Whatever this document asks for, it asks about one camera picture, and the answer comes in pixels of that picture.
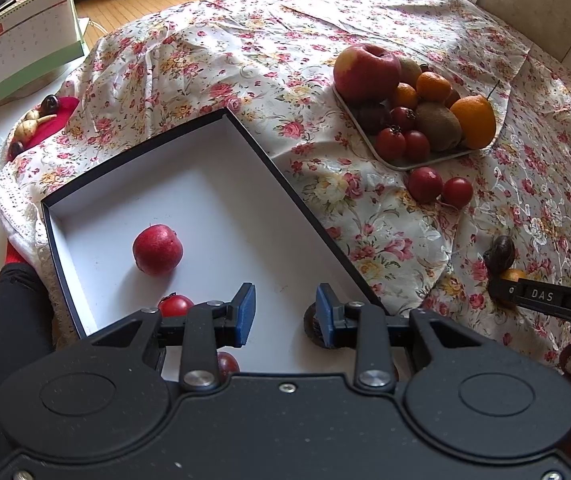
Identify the person's leg in black pants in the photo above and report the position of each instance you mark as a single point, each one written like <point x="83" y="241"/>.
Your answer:
<point x="5" y="335"/>

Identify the green kiwi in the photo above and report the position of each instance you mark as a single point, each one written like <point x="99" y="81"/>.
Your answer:
<point x="409" y="71"/>

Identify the white box with dark rim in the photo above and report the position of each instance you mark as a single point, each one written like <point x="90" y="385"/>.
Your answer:
<point x="205" y="210"/>

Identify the purple passion fruit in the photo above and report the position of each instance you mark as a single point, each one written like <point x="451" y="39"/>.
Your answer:
<point x="228" y="362"/>

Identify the dark wooden gourd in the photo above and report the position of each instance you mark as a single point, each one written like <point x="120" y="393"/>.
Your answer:
<point x="49" y="104"/>

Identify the green and white desk calendar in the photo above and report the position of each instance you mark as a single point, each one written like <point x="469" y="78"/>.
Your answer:
<point x="30" y="45"/>

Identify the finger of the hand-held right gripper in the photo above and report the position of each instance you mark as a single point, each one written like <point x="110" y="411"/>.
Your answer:
<point x="540" y="295"/>

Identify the white fruit tray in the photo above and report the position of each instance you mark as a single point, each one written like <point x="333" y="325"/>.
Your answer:
<point x="415" y="164"/>

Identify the floral bedspread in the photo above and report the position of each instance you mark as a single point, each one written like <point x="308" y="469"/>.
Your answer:
<point x="265" y="60"/>

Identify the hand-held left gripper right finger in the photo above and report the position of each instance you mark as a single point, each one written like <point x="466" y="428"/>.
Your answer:
<point x="324" y="316"/>

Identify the mandarin orange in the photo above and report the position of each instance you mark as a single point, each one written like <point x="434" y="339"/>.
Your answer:
<point x="433" y="86"/>

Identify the large red apple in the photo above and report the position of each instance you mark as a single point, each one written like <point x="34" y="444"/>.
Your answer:
<point x="365" y="75"/>

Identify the large orange with stem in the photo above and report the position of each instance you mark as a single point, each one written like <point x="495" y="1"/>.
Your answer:
<point x="473" y="122"/>

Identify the beige wooden gourd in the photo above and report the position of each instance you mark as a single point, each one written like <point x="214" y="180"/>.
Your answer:
<point x="28" y="127"/>

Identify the brown kiwi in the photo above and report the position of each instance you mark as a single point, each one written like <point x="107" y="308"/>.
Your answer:
<point x="438" y="125"/>

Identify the wrinkled dark passion fruit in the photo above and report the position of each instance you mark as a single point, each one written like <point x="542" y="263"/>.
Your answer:
<point x="500" y="255"/>

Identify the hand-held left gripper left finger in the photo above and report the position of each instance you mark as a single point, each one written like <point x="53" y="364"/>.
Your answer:
<point x="246" y="315"/>

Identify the red cherry tomato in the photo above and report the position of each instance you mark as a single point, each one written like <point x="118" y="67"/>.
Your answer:
<point x="175" y="306"/>
<point x="390" y="144"/>
<point x="417" y="146"/>
<point x="403" y="119"/>
<point x="457" y="192"/>

